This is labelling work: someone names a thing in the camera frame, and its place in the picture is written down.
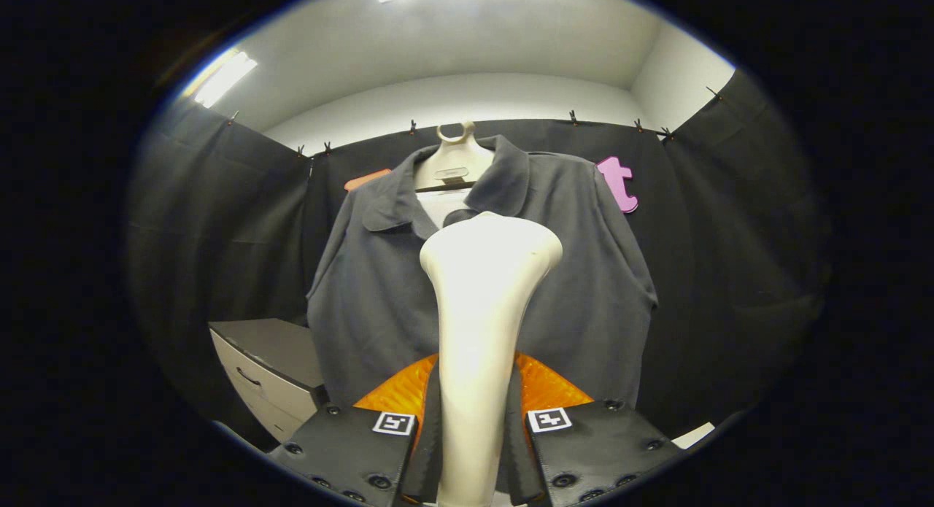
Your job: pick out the white garment steamer head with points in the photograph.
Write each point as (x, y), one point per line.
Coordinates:
(478, 310)

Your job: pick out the gray button-up shirt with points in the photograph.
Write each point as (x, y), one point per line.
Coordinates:
(372, 310)

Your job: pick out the row of small black clips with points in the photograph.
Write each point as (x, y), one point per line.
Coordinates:
(412, 128)

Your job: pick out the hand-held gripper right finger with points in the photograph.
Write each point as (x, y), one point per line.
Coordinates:
(515, 456)

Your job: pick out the gray drawer cabinet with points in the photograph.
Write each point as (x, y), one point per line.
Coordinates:
(273, 361)

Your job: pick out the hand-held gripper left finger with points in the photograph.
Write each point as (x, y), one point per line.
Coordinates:
(430, 456)

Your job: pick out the cream garment hanger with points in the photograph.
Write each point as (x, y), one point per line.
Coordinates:
(452, 160)

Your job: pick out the narrow ceiling light strip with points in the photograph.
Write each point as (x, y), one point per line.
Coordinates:
(225, 78)

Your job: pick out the white paper sheet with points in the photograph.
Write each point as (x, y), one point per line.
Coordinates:
(693, 435)

